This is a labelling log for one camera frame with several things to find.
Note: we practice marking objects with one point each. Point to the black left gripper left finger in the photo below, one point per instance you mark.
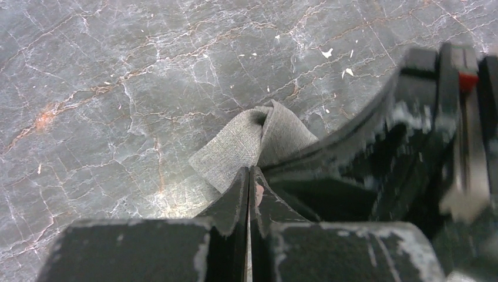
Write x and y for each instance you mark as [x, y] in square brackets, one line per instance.
[209, 247]

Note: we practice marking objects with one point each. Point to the grey cloth napkin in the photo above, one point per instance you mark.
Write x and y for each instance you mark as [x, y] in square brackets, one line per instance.
[261, 136]

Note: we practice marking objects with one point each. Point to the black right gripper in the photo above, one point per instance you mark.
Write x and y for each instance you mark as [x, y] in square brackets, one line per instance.
[447, 186]

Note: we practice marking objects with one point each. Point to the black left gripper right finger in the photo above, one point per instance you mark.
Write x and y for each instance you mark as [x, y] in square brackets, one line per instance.
[287, 247]

